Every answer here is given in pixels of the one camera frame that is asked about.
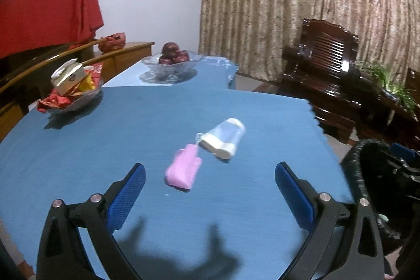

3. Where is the dark wooden armchair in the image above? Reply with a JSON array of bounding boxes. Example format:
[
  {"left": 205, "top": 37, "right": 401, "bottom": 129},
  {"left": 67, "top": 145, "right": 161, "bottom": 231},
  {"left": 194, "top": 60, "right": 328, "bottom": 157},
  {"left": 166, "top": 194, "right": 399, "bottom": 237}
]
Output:
[{"left": 279, "top": 18, "right": 361, "bottom": 143}]

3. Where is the green potted plant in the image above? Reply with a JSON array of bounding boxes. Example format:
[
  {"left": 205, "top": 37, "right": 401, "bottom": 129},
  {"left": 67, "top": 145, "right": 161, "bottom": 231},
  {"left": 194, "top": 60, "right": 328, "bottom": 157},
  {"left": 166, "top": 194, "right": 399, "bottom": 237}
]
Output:
[{"left": 356, "top": 60, "right": 418, "bottom": 120}]

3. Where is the dark blue tablecloth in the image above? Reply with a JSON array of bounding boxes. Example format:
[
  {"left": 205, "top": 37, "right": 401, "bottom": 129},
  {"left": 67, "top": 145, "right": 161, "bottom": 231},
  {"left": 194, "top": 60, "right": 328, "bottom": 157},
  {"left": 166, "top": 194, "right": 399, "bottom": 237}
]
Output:
[{"left": 0, "top": 85, "right": 353, "bottom": 280}]

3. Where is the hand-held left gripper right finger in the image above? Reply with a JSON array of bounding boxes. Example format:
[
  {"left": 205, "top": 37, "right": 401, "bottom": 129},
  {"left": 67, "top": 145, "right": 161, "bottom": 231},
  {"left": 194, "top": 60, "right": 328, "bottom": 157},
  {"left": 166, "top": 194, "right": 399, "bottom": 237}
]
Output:
[{"left": 274, "top": 161, "right": 385, "bottom": 280}]

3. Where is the glass dish of snack packets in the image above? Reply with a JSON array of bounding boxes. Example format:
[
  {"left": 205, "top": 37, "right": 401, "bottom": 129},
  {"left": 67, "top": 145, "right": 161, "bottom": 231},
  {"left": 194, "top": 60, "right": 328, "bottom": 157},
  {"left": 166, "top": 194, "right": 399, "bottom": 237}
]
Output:
[{"left": 36, "top": 63, "right": 104, "bottom": 113}]

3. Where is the trash bin with black bag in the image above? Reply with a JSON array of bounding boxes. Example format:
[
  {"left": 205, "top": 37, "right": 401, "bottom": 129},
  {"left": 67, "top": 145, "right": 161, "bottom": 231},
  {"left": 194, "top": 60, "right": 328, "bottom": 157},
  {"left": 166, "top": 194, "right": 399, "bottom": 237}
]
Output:
[{"left": 341, "top": 139, "right": 420, "bottom": 254}]

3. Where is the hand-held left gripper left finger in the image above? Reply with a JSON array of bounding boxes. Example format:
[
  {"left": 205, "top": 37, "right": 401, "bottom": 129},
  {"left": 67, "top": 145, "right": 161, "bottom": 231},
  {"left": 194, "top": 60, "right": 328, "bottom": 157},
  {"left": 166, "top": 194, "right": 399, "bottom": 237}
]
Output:
[{"left": 38, "top": 163, "right": 146, "bottom": 280}]

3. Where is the curved wooden chair back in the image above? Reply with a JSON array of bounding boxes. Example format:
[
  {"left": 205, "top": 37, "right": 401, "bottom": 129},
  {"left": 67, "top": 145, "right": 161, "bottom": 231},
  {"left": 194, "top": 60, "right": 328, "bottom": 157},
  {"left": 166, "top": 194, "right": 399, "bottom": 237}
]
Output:
[{"left": 0, "top": 39, "right": 110, "bottom": 93}]

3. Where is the small beige carton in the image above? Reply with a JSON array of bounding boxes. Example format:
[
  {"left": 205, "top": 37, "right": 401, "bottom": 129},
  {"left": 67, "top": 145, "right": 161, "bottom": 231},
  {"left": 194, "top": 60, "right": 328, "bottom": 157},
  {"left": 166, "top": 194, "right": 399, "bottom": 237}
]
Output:
[{"left": 51, "top": 59, "right": 86, "bottom": 95}]

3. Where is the beige patterned curtain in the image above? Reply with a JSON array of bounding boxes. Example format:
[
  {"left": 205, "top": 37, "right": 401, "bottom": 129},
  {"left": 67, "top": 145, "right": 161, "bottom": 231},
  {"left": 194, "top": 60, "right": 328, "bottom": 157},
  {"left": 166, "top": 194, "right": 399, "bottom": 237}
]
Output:
[{"left": 198, "top": 0, "right": 420, "bottom": 93}]

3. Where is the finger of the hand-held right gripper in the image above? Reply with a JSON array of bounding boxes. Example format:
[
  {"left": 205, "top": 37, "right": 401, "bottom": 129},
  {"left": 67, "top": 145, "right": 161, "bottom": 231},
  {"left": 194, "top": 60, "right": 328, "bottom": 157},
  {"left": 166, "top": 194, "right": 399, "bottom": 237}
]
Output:
[{"left": 389, "top": 142, "right": 417, "bottom": 169}]

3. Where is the red ornament bag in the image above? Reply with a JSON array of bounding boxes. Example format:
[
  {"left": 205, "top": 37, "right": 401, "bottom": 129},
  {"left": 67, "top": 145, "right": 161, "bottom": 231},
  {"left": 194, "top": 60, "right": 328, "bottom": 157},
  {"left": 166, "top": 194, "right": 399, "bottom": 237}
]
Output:
[{"left": 98, "top": 32, "right": 127, "bottom": 52}]

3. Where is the pink pouch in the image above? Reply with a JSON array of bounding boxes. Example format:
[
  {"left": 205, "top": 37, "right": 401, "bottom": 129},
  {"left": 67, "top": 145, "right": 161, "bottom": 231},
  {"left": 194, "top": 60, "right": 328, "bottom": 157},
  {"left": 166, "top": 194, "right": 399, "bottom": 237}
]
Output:
[{"left": 165, "top": 144, "right": 202, "bottom": 191}]

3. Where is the red cloth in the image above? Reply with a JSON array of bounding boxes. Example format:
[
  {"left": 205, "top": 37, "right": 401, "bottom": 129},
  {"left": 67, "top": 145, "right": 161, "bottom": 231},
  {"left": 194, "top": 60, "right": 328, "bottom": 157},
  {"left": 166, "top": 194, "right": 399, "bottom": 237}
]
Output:
[{"left": 0, "top": 0, "right": 105, "bottom": 59}]

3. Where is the clear bottle with white cap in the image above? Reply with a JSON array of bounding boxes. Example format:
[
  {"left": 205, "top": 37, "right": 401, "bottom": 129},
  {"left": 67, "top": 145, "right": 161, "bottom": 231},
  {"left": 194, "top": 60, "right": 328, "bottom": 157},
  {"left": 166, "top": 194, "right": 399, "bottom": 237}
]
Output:
[{"left": 196, "top": 118, "right": 246, "bottom": 163}]

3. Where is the glass fruit bowl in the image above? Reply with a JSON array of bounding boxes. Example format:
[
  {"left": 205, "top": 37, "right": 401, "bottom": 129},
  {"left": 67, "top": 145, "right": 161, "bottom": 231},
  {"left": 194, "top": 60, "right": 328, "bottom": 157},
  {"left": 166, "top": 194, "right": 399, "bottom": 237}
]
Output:
[{"left": 142, "top": 50, "right": 204, "bottom": 82}]

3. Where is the wooden cabinet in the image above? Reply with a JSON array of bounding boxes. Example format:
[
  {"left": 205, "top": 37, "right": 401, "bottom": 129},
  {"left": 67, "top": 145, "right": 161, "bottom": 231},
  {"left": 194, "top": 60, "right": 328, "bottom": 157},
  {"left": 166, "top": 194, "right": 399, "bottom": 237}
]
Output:
[{"left": 0, "top": 41, "right": 155, "bottom": 136}]

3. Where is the dark wooden side table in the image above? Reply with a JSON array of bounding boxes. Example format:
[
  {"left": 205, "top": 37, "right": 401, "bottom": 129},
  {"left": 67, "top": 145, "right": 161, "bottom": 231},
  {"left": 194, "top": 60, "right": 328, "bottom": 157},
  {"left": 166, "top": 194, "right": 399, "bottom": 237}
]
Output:
[{"left": 358, "top": 70, "right": 420, "bottom": 149}]

